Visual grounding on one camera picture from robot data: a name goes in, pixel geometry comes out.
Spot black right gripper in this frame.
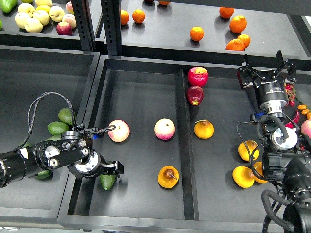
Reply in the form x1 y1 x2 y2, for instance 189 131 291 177
237 50 297 111

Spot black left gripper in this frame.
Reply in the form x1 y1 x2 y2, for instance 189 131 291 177
69 150 124 179

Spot green avocado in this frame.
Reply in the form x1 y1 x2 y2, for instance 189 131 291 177
18 142 33 149
100 174 116 190
47 121 69 135
34 170 53 180
58 107 74 126
47 134 61 141

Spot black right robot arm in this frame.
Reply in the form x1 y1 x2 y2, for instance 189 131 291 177
237 52 311 233

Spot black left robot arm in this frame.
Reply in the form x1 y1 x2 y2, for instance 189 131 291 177
0 98 124 187

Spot green avocado bottom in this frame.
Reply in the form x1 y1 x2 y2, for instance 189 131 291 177
34 170 53 180

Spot green avocado top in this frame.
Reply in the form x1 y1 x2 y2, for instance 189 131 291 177
58 107 74 126

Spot orange lower right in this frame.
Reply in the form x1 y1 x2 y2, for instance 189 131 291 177
237 34 251 48

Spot orange lowest right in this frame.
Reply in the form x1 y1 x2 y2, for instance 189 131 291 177
225 39 245 51

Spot pink apple left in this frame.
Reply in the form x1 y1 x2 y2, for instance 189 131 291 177
108 119 130 143

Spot pink apple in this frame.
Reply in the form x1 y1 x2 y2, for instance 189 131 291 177
108 119 130 143
154 118 175 140

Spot cherry tomato bunch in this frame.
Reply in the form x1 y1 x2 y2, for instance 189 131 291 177
285 84 296 106

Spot large orange right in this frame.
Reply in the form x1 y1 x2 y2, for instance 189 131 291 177
229 15 247 34

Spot orange top right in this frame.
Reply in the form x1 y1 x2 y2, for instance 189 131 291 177
219 7 235 19

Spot pink apple right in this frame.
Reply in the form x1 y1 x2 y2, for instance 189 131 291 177
154 118 175 140

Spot orange cherry tomatoes small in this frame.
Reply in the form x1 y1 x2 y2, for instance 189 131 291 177
297 104 311 120

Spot bright red apple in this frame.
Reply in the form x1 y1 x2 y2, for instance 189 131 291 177
187 67 209 87

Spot red chili pepper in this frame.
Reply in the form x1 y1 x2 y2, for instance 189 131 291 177
285 110 300 129

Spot orange centre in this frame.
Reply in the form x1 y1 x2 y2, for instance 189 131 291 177
190 26 205 42

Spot black centre tray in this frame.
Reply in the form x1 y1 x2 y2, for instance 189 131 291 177
58 56 274 233

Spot black tray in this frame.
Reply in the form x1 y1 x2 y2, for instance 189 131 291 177
0 46 100 227
58 56 274 233

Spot dark red apple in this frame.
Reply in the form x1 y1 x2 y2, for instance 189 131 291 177
186 86 204 106

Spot black tray divider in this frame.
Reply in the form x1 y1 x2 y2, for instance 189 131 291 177
175 70 199 220

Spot pink peach right edge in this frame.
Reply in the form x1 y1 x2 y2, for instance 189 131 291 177
300 119 311 138

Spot black left tray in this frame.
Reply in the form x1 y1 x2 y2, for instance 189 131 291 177
0 46 100 227

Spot orange far left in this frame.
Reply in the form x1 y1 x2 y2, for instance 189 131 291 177
120 10 129 25

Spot red apple on shelf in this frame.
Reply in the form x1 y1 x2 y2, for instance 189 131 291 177
56 22 73 36

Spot pale peach on shelf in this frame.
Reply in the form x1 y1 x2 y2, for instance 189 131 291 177
62 13 77 29

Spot yellow apple lower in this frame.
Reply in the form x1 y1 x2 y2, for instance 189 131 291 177
24 18 43 33

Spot yellow apple right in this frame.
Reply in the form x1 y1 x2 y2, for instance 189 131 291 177
49 6 65 22

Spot black shelf post right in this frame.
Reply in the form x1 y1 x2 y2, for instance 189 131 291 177
101 0 122 56

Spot black shelf post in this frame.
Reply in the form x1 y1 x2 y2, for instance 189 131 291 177
101 0 122 56
71 0 96 52

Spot black shelf post left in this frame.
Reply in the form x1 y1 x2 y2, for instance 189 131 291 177
71 0 96 52

